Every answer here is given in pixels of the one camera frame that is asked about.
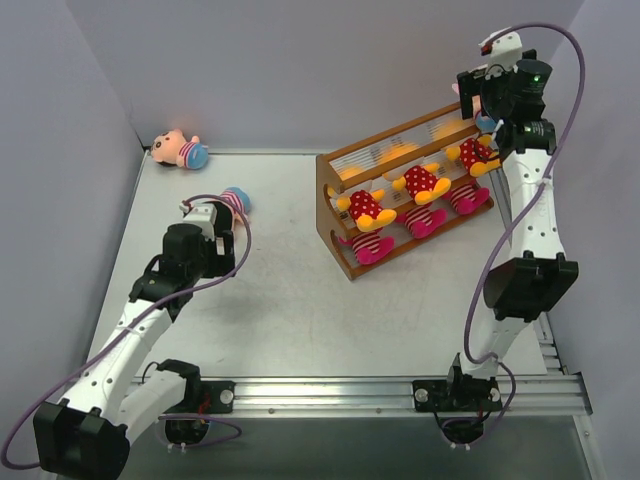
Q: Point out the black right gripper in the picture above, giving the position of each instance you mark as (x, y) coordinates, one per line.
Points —
(466, 95)

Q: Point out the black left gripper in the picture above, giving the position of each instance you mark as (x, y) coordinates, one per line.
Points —
(225, 248)

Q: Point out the white pink plush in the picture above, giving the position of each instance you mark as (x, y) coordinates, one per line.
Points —
(369, 248)
(421, 221)
(467, 198)

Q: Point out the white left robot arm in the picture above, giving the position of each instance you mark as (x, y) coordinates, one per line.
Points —
(89, 431)

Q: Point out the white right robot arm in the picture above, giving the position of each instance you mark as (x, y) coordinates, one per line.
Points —
(537, 272)

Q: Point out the wooden toy shelf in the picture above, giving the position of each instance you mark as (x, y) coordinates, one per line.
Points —
(386, 195)

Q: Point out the black hair boy plush centre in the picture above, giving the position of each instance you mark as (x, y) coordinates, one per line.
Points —
(232, 201)

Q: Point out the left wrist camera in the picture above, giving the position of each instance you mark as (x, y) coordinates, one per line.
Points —
(199, 213)

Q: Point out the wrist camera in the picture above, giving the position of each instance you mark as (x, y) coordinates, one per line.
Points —
(199, 213)
(503, 53)

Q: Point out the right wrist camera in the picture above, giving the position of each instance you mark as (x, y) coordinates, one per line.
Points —
(503, 53)

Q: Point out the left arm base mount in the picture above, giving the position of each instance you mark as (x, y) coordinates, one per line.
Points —
(217, 397)

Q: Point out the aluminium table edge rail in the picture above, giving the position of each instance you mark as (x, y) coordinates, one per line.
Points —
(547, 395)

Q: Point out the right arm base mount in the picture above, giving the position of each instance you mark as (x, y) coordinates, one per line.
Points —
(445, 395)

